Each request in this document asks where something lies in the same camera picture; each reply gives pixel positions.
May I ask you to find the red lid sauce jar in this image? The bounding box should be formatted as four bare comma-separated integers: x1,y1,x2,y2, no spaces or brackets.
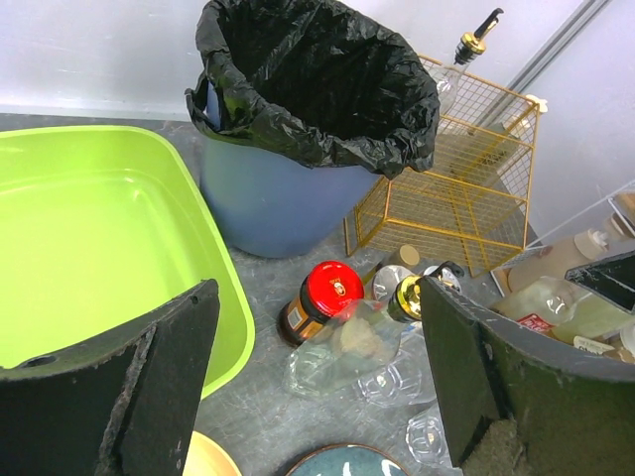
278,261,364,346

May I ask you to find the blue ceramic plate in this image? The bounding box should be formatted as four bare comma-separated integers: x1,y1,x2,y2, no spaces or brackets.
286,443,408,476

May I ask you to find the small brown bottle tan cap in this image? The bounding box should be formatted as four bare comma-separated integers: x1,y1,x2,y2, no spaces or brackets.
380,244,421,270

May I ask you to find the green plastic basin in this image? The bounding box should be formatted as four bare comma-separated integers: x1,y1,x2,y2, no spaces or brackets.
1,125,255,395

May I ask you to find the glass oil bottle gold spout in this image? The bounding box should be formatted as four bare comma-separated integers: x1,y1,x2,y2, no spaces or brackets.
429,7,504,116

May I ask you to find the blue label silver lid jar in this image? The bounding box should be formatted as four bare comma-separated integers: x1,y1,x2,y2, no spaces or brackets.
423,266,460,292

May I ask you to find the cream pump soap bottle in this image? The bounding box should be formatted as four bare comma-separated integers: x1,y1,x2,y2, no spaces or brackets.
507,229,609,292

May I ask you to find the blue trash bin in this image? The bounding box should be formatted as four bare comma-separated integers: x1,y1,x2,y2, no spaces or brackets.
199,81,382,259

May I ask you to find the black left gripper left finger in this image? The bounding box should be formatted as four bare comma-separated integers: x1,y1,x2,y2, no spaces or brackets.
1,279,220,475

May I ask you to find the silver lid spice jar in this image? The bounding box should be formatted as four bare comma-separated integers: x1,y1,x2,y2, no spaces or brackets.
365,265,414,310

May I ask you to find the yellow wire basket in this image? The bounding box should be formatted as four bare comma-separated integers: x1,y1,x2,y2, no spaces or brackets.
343,73,546,276

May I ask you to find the beige plate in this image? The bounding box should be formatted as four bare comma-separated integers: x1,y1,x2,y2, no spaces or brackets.
183,431,242,476

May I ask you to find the clear glass cup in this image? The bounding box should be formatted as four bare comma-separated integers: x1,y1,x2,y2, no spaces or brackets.
406,403,448,465
356,336,437,408

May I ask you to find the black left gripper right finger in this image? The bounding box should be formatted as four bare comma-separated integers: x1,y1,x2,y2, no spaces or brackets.
419,278,634,475

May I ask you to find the black trash bag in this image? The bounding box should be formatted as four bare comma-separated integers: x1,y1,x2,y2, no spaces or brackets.
186,1,440,179

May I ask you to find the plastic bottle red label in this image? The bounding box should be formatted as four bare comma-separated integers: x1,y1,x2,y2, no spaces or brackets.
491,277,634,355

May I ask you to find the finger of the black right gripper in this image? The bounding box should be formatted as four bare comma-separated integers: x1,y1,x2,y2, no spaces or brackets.
565,251,635,312

